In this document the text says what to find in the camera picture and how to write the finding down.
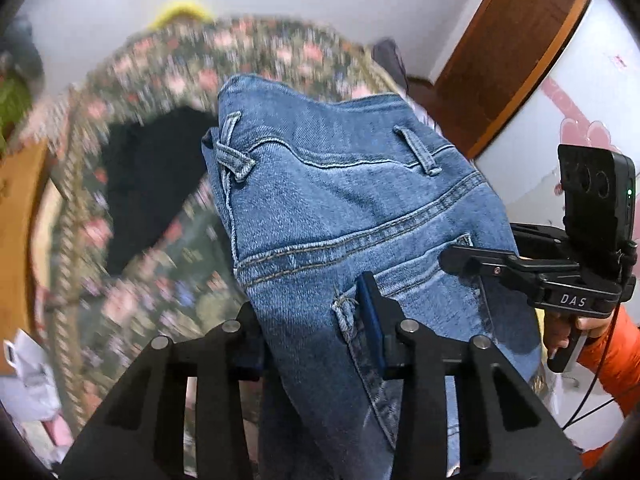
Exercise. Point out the brown wooden door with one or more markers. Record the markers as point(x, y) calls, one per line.
point(504, 52)

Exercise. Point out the floral bedspread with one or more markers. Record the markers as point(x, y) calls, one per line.
point(94, 323)

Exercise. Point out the orange right sleeve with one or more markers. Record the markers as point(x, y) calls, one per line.
point(619, 375)

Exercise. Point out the blue denim jeans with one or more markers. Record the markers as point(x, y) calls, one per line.
point(313, 194)

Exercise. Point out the grey purple backpack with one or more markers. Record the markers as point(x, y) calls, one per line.
point(386, 54)

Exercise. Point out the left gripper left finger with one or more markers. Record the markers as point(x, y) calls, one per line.
point(137, 430)

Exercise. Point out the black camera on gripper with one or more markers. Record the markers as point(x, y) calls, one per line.
point(599, 189)

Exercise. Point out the green woven basket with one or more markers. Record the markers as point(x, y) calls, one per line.
point(15, 102)

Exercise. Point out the black folded garment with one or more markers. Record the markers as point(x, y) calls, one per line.
point(151, 169)

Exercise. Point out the brown cardboard box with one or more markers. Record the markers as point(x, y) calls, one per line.
point(23, 176)

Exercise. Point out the grey clothes pile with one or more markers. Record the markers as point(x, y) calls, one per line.
point(18, 51)

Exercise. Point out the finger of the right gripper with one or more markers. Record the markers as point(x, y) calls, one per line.
point(511, 270)

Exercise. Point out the person right hand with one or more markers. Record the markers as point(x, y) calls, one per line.
point(557, 329)

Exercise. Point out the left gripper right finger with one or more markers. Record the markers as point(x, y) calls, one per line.
point(505, 432)

